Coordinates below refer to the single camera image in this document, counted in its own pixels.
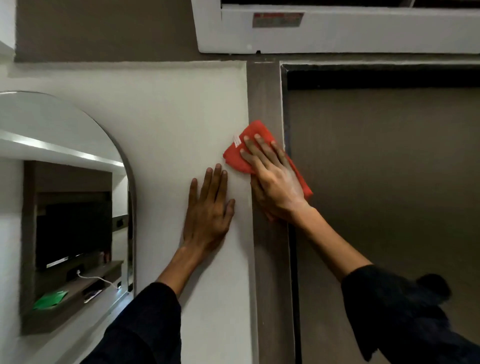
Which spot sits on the person's left hand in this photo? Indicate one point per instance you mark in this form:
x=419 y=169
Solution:
x=207 y=221

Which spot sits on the person's right hand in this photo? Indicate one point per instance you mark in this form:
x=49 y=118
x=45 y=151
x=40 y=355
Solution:
x=279 y=187

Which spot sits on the person's left little finger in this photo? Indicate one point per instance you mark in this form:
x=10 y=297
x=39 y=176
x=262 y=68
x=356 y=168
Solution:
x=192 y=193

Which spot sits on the person's right thumb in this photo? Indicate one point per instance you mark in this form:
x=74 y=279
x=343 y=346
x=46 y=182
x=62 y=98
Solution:
x=258 y=191

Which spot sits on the person's left thumb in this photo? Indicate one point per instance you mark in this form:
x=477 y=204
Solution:
x=229 y=210

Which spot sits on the person's left middle finger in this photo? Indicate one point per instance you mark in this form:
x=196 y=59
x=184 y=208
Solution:
x=213 y=180

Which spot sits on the person's right middle finger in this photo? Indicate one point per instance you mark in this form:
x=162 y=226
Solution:
x=257 y=150

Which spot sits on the red cleaning cloth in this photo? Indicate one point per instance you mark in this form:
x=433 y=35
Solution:
x=247 y=150

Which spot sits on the person's right forearm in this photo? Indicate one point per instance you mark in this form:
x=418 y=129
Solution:
x=375 y=292

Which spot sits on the person's left forearm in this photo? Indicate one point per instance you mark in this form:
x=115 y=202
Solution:
x=150 y=311

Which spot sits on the brown door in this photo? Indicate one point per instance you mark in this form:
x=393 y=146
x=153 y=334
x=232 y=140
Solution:
x=386 y=225

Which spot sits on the white air conditioner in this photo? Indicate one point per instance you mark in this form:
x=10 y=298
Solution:
x=337 y=28

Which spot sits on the brown door frame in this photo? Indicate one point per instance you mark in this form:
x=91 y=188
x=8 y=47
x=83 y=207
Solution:
x=268 y=210

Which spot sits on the arched wall mirror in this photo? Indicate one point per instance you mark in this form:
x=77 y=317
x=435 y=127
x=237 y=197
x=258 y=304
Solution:
x=63 y=225

